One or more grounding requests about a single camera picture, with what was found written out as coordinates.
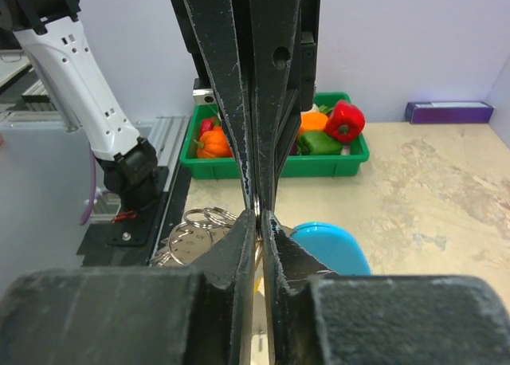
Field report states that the blue grey keyring with rings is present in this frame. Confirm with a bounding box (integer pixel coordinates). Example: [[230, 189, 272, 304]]
[[149, 205, 371, 278]]

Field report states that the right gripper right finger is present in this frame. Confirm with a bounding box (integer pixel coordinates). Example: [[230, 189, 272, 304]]
[[261, 211, 509, 364]]

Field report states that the purple box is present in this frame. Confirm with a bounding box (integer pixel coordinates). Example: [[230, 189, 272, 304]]
[[404, 101, 494, 124]]

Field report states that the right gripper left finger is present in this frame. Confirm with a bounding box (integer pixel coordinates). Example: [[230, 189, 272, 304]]
[[1, 210, 255, 364]]

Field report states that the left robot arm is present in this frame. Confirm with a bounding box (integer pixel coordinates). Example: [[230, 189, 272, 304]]
[[1, 0, 302, 213]]

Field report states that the orange fruit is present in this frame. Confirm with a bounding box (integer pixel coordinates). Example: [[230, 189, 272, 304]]
[[297, 111, 328, 136]]

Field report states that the red bell pepper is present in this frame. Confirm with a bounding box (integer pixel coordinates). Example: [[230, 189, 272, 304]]
[[324, 100, 366, 144]]

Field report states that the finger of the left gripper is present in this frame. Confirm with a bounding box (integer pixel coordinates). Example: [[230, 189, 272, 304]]
[[184, 0, 255, 210], [249, 0, 300, 210]]

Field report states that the orange pumpkin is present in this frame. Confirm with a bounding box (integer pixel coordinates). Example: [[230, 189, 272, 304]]
[[196, 126, 233, 159]]

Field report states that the green bell pepper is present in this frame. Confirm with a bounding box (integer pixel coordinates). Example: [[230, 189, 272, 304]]
[[296, 131, 343, 155]]

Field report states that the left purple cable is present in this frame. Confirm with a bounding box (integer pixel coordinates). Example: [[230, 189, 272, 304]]
[[78, 153, 99, 226]]

